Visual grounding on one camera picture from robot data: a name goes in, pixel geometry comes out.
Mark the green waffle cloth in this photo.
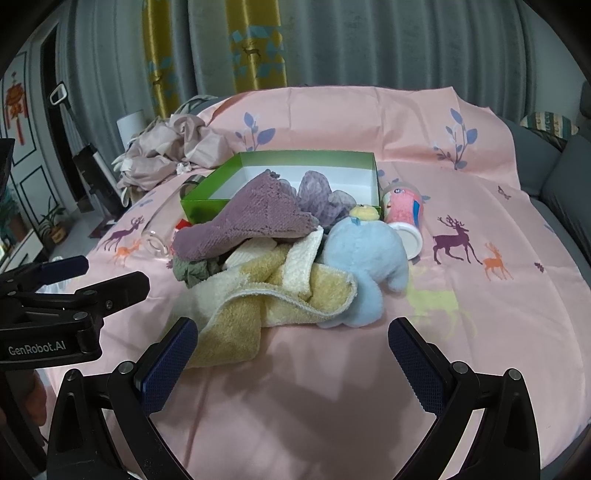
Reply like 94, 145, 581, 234
169, 257, 221, 289

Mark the yellow fluffy towel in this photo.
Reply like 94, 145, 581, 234
164, 228, 358, 369

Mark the purple knitted cloth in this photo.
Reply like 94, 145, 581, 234
172, 170, 318, 261

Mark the lavender fuzzy cloth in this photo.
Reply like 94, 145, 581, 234
280, 171, 356, 230

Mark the light blue plush toy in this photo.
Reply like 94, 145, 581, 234
320, 205, 409, 329

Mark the white tv cabinet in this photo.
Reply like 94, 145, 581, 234
0, 230, 44, 273

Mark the potted plant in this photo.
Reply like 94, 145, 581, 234
39, 198, 67, 245

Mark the clear glass bottle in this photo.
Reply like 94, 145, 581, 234
141, 231, 170, 259

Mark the red white sock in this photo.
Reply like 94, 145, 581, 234
174, 219, 192, 231

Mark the black tripod stand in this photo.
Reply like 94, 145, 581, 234
48, 81, 126, 220

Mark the crumpled beige fabric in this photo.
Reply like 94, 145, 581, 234
112, 114, 233, 207

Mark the white table lamp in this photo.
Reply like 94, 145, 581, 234
116, 110, 147, 148

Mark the red chinese knot decoration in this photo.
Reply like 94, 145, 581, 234
4, 72, 28, 146

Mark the pink deer-print tablecloth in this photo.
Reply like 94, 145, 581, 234
67, 87, 590, 479

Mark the grey and yellow curtain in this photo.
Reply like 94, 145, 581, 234
55, 0, 578, 153

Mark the pink cylindrical canister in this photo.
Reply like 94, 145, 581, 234
382, 181, 424, 260

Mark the green cardboard box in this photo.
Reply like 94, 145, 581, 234
180, 150, 381, 224

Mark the grey sofa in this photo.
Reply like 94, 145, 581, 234
505, 82, 590, 259

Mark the striped cushion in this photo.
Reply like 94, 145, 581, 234
520, 111, 579, 140

